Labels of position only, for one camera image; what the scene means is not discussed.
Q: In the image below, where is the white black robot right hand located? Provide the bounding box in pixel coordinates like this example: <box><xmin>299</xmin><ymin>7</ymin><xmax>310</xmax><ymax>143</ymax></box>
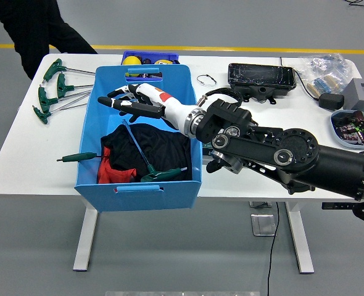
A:
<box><xmin>97</xmin><ymin>83</ymin><xmax>201</xmax><ymax>136</ymax></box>

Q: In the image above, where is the large green T-handle hex key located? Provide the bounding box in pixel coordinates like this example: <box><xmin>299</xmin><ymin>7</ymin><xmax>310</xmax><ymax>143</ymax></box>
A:
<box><xmin>122</xmin><ymin>118</ymin><xmax>188</xmax><ymax>183</ymax></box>

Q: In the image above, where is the small green T-handle hex key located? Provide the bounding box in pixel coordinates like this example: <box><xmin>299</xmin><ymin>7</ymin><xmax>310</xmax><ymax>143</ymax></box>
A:
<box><xmin>56</xmin><ymin>152</ymin><xmax>110</xmax><ymax>163</ymax></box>

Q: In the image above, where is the black cloth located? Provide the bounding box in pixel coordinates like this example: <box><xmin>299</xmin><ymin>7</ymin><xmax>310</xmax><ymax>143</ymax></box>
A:
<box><xmin>101</xmin><ymin>122</ymin><xmax>192</xmax><ymax>183</ymax></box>

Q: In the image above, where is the small dark blue bin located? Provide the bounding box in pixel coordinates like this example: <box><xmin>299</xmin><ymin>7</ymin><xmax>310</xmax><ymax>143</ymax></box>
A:
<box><xmin>122</xmin><ymin>51</ymin><xmax>180</xmax><ymax>81</ymax></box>

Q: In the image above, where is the yellow ball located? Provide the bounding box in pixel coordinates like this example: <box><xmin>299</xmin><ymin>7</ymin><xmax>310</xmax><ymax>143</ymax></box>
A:
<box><xmin>122</xmin><ymin>55</ymin><xmax>142</xmax><ymax>78</ymax></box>

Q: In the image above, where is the large light blue plastic bin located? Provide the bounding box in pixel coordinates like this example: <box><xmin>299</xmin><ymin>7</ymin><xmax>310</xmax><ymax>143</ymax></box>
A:
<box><xmin>73</xmin><ymin>64</ymin><xmax>204</xmax><ymax>213</ymax></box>

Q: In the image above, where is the black cracked-screen device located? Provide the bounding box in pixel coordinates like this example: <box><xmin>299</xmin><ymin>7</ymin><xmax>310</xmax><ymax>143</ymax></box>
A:
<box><xmin>227</xmin><ymin>62</ymin><xmax>297</xmax><ymax>105</ymax></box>

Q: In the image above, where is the red cloth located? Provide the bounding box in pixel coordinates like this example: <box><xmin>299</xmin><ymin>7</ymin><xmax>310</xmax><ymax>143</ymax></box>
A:
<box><xmin>97</xmin><ymin>147</ymin><xmax>136</xmax><ymax>185</ymax></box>

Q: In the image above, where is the metal floor plate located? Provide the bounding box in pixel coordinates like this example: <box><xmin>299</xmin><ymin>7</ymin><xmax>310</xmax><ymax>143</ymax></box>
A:
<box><xmin>250</xmin><ymin>213</ymin><xmax>278</xmax><ymax>237</ymax></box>

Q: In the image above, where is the person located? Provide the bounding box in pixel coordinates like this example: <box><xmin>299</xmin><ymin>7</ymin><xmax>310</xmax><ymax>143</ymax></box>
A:
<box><xmin>0</xmin><ymin>0</ymin><xmax>98</xmax><ymax>80</ymax></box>

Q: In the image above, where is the white table leg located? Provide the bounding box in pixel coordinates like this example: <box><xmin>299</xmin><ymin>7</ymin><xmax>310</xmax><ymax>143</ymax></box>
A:
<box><xmin>73</xmin><ymin>208</ymin><xmax>99</xmax><ymax>272</ymax></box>
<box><xmin>285</xmin><ymin>202</ymin><xmax>315</xmax><ymax>274</ymax></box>

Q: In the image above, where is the clear bag of resistors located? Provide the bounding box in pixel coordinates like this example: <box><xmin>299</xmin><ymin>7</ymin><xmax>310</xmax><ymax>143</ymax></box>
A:
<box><xmin>299</xmin><ymin>52</ymin><xmax>355</xmax><ymax>93</ymax></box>

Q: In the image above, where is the black power adapter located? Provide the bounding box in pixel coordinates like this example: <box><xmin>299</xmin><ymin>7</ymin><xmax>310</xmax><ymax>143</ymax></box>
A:
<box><xmin>318</xmin><ymin>92</ymin><xmax>345</xmax><ymax>112</ymax></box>

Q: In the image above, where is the light blue shallow bowl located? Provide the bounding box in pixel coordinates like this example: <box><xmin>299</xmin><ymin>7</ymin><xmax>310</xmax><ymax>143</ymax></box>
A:
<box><xmin>329</xmin><ymin>109</ymin><xmax>364</xmax><ymax>150</ymax></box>

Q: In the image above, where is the electronic parts pile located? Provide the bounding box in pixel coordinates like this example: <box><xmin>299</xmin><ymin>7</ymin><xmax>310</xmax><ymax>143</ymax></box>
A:
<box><xmin>333</xmin><ymin>110</ymin><xmax>364</xmax><ymax>146</ymax></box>

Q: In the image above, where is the grey foam block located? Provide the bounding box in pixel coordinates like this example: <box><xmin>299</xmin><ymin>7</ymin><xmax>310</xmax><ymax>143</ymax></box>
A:
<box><xmin>342</xmin><ymin>77</ymin><xmax>364</xmax><ymax>117</ymax></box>

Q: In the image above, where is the black table control panel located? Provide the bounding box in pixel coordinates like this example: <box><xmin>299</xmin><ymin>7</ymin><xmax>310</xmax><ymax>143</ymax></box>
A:
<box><xmin>321</xmin><ymin>202</ymin><xmax>357</xmax><ymax>210</ymax></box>

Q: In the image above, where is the steel wire ring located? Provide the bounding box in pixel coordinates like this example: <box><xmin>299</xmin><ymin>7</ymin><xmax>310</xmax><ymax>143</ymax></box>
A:
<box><xmin>196</xmin><ymin>74</ymin><xmax>218</xmax><ymax>88</ymax></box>

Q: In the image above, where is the black adapter cord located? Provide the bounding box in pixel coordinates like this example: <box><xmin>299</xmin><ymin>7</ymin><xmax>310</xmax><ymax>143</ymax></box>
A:
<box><xmin>279</xmin><ymin>56</ymin><xmax>321</xmax><ymax>101</ymax></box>

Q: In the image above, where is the black looped floor cable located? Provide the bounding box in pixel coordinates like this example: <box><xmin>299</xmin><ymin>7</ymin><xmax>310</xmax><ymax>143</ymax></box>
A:
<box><xmin>345</xmin><ymin>0</ymin><xmax>364</xmax><ymax>16</ymax></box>

